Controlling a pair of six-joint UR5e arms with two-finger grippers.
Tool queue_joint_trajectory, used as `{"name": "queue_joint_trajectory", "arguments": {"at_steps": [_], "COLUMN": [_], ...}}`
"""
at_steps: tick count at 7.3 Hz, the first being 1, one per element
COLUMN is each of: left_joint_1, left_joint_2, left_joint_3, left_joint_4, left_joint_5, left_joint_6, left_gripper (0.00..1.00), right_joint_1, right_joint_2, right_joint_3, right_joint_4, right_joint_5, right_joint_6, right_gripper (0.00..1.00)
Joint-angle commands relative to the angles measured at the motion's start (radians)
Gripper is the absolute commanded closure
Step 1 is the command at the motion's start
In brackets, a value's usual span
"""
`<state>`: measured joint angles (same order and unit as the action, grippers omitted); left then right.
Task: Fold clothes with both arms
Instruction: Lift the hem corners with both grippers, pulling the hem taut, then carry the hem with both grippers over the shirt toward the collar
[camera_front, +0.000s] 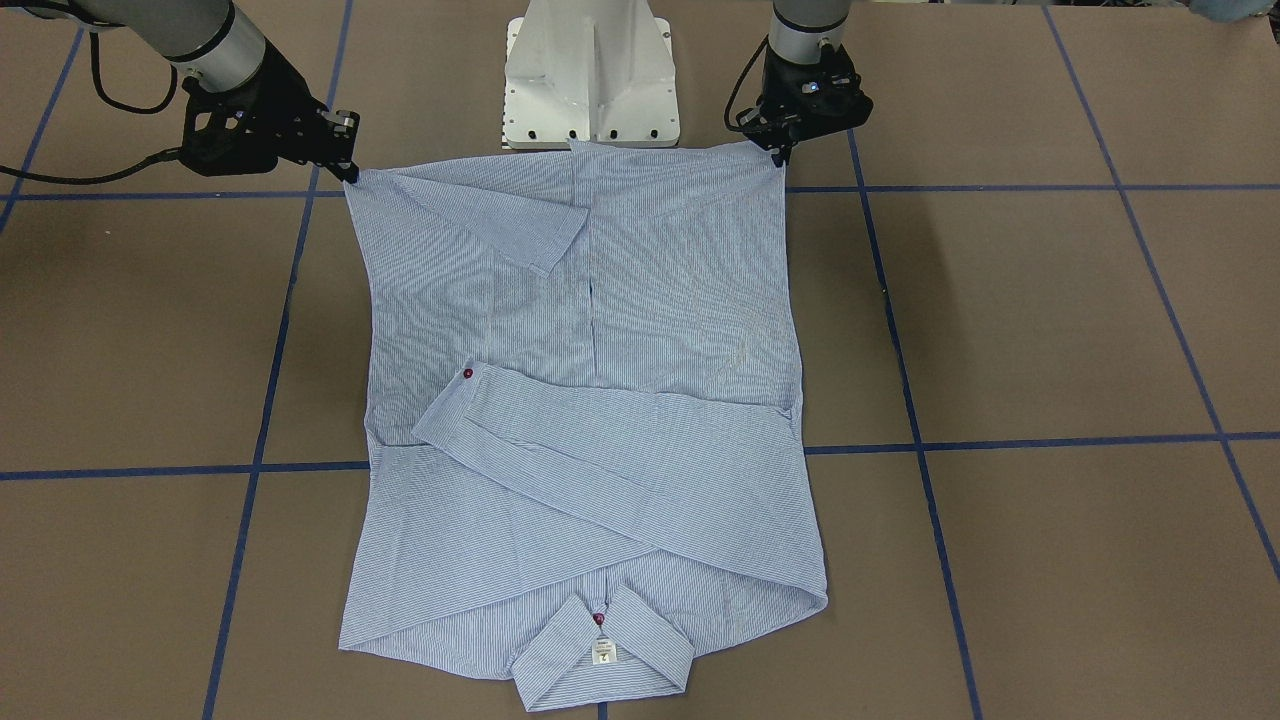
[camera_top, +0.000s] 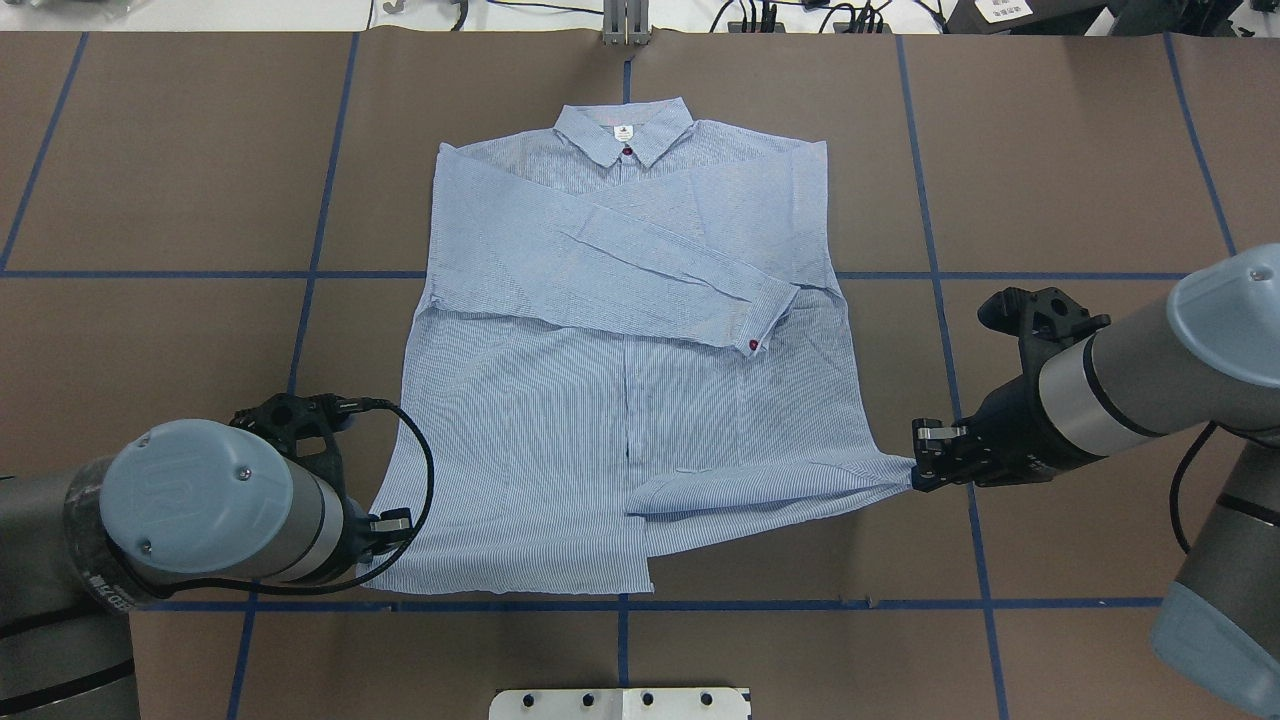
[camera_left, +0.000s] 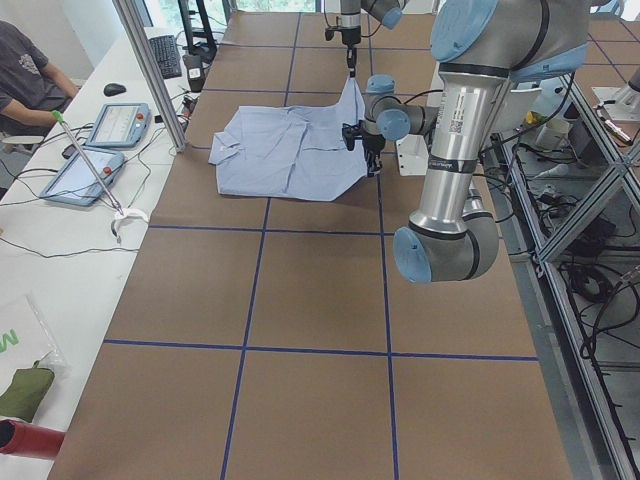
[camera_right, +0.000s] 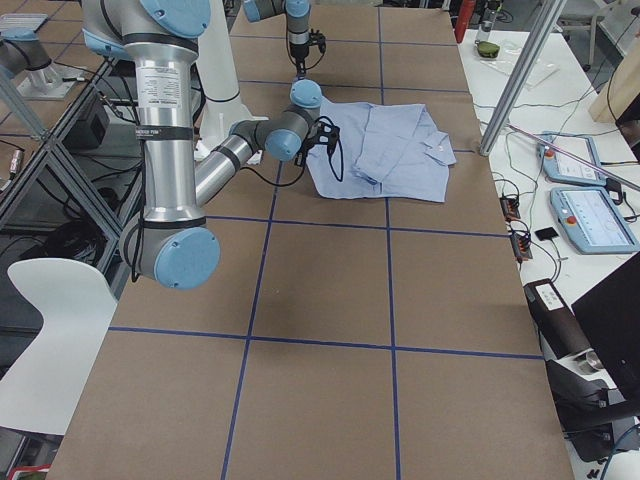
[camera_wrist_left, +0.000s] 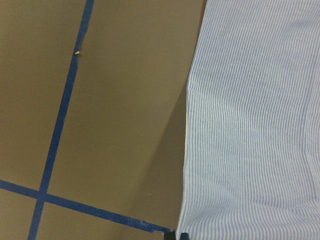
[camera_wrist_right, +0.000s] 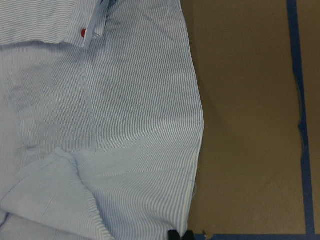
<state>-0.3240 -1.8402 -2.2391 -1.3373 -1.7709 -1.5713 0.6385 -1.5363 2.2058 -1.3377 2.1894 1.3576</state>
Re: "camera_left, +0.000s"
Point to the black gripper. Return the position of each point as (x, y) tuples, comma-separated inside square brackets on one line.
[(372, 145), (350, 36)]

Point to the light blue striped shirt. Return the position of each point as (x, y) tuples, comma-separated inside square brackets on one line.
[(291, 152)]

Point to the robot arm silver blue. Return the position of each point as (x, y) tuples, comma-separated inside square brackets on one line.
[(348, 23), (483, 49)]

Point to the black box white label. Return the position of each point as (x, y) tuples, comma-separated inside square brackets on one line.
[(195, 72)]

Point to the black keyboard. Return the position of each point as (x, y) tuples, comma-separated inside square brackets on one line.
[(166, 54)]

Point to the far blue teach pendant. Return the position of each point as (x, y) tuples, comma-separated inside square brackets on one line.
[(119, 125)]

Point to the blue teach pendant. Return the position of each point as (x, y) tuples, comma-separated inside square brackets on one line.
[(75, 184), (119, 125)]

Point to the black computer mouse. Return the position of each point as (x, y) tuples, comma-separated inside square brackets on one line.
[(113, 89)]

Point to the grabber stick green tip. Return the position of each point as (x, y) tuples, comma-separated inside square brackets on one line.
[(121, 213)]

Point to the near blue teach pendant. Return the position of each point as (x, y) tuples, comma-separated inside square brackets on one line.
[(75, 184)]

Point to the seated person grey shirt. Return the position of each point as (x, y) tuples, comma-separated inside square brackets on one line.
[(32, 87)]

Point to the green pouch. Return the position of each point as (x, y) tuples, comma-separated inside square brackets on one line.
[(27, 390)]

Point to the red cylinder bottle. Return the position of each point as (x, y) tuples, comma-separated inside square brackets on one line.
[(31, 441)]

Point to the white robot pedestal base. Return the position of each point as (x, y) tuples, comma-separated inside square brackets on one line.
[(412, 155)]

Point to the aluminium frame post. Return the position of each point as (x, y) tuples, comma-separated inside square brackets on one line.
[(133, 26)]

